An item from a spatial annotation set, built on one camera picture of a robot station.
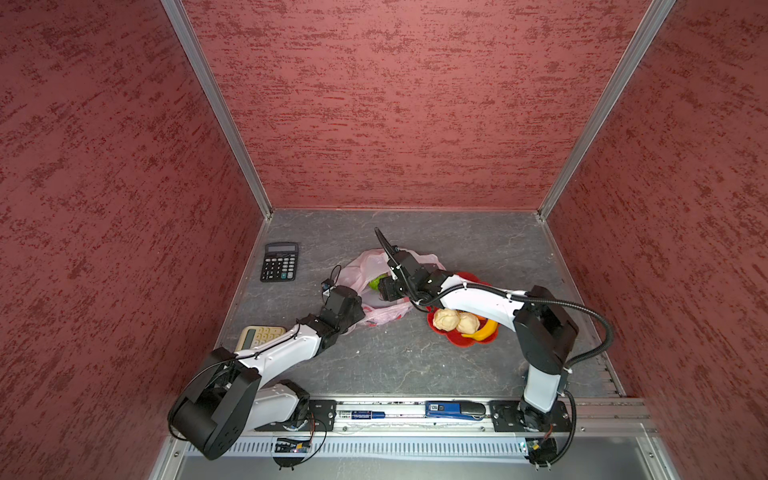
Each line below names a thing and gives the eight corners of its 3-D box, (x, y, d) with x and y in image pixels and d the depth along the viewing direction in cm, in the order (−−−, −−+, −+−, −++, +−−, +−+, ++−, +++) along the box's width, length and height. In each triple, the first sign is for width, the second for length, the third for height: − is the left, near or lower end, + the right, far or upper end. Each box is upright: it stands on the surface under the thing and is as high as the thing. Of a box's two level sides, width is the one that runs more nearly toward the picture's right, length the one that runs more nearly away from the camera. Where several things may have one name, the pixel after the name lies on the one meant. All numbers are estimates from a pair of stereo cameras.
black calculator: (256, 281, 102) (254, 277, 100) (269, 246, 112) (266, 242, 110) (294, 281, 102) (292, 277, 100) (303, 246, 112) (301, 242, 110)
